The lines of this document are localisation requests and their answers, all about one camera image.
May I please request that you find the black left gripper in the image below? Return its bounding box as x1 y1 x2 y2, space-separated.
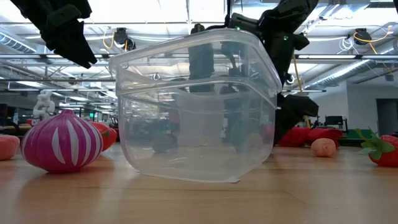
11 0 98 70

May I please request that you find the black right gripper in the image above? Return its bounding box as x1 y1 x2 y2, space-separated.
219 12 320 145

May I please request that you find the pink peach toy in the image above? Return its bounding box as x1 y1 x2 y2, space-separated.
310 138 337 158
0 134 21 161

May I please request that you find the clear plastic tupperware container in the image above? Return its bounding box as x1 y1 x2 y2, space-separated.
108 27 283 184

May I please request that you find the purple striped onion toy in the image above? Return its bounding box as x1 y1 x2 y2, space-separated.
20 108 104 174

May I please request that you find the red pepper toy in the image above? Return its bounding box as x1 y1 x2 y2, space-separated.
88 121 118 152

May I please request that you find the large leafy strawberry toy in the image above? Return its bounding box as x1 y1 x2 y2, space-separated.
355 126 398 168

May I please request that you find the long ceiling light bar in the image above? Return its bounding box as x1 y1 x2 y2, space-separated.
0 53 118 60
294 54 398 60

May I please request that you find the white twisted figure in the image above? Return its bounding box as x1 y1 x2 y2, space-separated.
32 89 56 121

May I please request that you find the green cactus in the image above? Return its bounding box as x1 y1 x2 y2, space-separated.
188 23 215 94

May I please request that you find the red cloth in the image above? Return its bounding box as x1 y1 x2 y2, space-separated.
277 126 344 148

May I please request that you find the black computer monitor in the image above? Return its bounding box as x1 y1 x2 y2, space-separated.
323 114 349 134

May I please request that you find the green box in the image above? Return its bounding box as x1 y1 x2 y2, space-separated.
347 129 373 140

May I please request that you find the dark door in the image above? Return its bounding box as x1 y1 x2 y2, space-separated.
376 98 398 137

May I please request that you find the yellow hanging cable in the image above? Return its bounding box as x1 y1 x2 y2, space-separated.
292 54 312 129

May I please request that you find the black ceiling cable reel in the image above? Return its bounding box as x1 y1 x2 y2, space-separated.
112 27 137 53
353 27 373 46

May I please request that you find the silver ventilation duct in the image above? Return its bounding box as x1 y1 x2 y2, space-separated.
303 39 398 91
0 30 40 54

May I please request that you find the white cable bundle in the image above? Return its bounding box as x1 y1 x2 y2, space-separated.
337 36 356 55

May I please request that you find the yellow reel cable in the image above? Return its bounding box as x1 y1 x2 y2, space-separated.
353 26 393 75

